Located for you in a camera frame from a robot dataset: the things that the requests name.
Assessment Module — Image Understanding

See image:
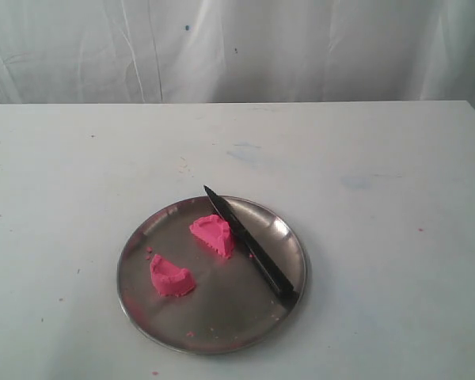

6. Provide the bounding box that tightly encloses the pink dough half piece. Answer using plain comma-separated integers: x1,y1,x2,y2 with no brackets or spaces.
189,215,234,259

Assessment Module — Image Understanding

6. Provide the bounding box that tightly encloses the pink dough lump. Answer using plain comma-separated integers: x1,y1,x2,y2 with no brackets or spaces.
150,254,196,297

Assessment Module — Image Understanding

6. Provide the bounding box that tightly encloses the black kitchen knife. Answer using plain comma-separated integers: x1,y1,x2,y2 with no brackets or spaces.
203,185,299,308

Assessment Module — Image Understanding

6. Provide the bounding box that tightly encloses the small pink dough crumb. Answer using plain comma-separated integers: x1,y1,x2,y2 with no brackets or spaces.
145,247,153,260

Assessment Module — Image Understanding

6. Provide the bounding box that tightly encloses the white backdrop curtain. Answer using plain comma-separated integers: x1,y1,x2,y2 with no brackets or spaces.
0,1,475,105

